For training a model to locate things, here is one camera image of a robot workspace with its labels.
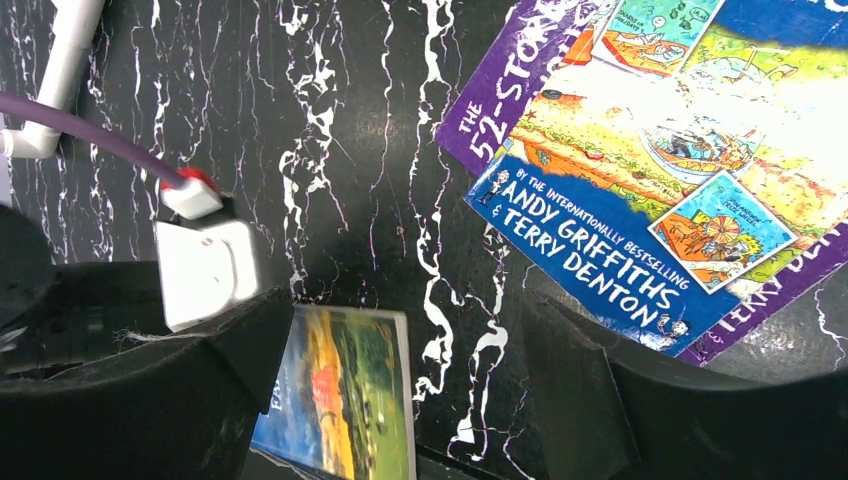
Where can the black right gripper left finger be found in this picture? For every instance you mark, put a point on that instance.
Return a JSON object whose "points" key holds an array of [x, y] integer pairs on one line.
{"points": [[181, 406]]}

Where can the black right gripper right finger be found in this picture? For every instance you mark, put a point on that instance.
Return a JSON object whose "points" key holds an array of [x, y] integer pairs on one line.
{"points": [[610, 408]]}

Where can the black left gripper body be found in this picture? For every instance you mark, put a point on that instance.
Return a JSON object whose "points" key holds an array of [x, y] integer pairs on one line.
{"points": [[56, 316]]}

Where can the Animal Farm book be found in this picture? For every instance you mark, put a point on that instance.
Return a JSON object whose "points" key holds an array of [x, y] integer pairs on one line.
{"points": [[342, 401]]}

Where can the purple 52-storey treehouse book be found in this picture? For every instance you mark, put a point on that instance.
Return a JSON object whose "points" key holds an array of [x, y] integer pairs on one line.
{"points": [[534, 39]]}

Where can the blue 91-storey treehouse book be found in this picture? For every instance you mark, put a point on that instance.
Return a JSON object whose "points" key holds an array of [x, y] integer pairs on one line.
{"points": [[681, 160]]}

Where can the white pipe frame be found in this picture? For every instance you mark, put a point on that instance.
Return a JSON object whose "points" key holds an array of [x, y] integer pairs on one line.
{"points": [[45, 117]]}

